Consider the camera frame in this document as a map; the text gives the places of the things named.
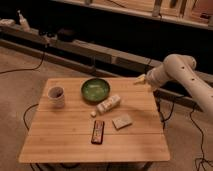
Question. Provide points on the white spray bottle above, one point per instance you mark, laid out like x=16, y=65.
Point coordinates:
x=23, y=22

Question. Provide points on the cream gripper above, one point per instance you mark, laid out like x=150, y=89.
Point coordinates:
x=140, y=79

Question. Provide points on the dark round object on ledge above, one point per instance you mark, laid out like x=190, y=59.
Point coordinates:
x=66, y=35

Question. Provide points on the white plastic bottle lying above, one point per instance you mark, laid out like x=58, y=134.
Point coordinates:
x=108, y=104

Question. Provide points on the wooden table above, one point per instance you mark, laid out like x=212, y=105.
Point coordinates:
x=131, y=132

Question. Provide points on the pale rectangular sponge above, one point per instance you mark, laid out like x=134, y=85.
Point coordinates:
x=122, y=121

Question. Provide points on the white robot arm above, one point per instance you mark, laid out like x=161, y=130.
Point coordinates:
x=181, y=69

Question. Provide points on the green ceramic bowl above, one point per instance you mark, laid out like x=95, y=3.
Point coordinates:
x=95, y=90

